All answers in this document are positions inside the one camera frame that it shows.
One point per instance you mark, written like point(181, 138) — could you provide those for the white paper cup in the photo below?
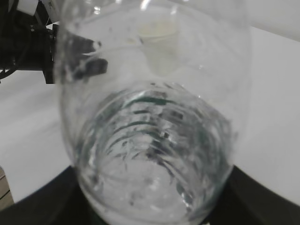
point(154, 48)

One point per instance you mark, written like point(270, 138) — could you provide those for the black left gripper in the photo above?
point(78, 44)

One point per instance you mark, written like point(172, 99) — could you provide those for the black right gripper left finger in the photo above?
point(59, 202)

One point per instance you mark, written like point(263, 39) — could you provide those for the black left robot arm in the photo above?
point(29, 46)

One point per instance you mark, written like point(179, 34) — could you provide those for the clear water bottle green label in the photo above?
point(155, 151)

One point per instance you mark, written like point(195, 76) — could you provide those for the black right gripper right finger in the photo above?
point(244, 201)

